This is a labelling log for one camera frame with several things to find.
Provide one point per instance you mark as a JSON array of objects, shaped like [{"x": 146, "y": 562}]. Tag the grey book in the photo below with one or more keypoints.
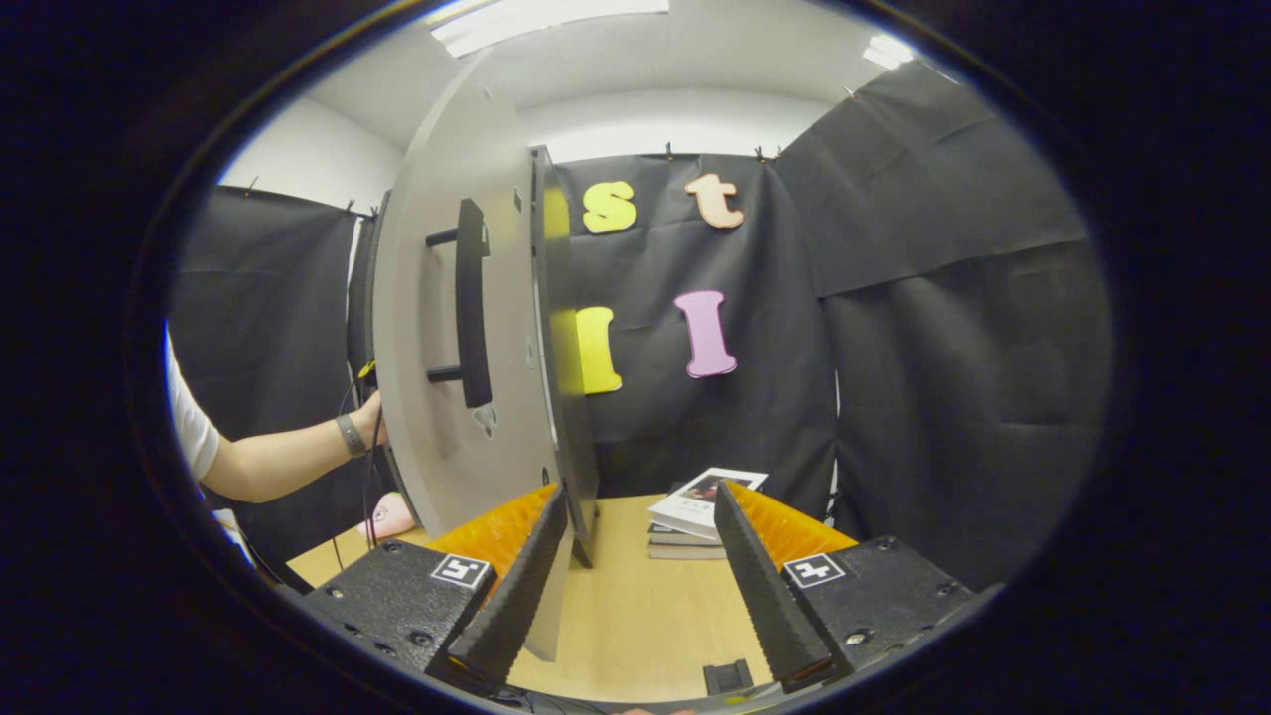
[
  {"x": 680, "y": 538},
  {"x": 685, "y": 552}
]

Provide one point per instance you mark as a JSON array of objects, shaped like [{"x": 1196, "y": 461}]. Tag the white book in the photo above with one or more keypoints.
[{"x": 695, "y": 497}]

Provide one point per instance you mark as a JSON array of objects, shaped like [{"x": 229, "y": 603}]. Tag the white t-shirt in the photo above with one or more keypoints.
[{"x": 189, "y": 417}]

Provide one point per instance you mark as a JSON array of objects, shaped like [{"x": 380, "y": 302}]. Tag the pink plush toy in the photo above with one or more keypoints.
[{"x": 389, "y": 518}]

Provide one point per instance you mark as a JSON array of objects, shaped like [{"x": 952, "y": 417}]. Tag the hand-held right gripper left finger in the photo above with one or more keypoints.
[{"x": 516, "y": 606}]

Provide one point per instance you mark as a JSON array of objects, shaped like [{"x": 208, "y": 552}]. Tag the beige cabinet door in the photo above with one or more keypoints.
[{"x": 427, "y": 328}]

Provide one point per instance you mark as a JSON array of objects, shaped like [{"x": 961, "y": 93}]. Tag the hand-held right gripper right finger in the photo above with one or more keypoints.
[{"x": 765, "y": 596}]

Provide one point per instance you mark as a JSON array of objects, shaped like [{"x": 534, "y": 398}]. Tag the black backdrop cloth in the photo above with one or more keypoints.
[{"x": 943, "y": 397}]

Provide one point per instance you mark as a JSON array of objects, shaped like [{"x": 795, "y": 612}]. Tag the grey wristband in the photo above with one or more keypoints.
[{"x": 350, "y": 435}]

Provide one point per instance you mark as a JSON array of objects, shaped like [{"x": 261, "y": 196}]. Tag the ceiling light panel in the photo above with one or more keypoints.
[{"x": 887, "y": 52}]

